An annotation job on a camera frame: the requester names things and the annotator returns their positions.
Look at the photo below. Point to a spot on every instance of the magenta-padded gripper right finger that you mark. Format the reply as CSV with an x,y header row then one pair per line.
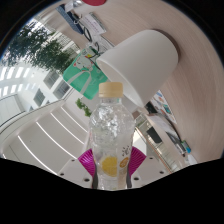
x,y
148,170

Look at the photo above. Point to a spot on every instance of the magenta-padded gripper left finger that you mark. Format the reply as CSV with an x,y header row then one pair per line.
x,y
75,171

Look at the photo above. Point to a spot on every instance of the clear bottle with beige cap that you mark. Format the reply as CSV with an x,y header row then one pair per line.
x,y
111,133

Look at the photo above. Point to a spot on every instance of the ceiling strip lights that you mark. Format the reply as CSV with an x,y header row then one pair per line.
x,y
50,133

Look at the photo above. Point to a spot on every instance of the colourful sticker sheet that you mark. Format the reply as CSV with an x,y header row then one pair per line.
x,y
165,106

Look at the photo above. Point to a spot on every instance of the green printed tote bag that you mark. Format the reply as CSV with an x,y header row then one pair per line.
x,y
80,75

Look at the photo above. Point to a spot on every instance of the white paper cup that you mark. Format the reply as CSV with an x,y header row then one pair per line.
x,y
143,63

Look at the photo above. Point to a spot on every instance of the row of green hedge plants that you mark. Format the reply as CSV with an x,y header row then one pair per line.
x,y
36,48

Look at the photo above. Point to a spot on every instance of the white packet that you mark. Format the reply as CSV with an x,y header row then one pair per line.
x,y
94,23

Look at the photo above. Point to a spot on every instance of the dark blue notebook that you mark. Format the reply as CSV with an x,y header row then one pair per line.
x,y
68,16

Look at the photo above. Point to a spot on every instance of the flat round red coaster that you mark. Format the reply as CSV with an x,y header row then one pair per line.
x,y
95,2

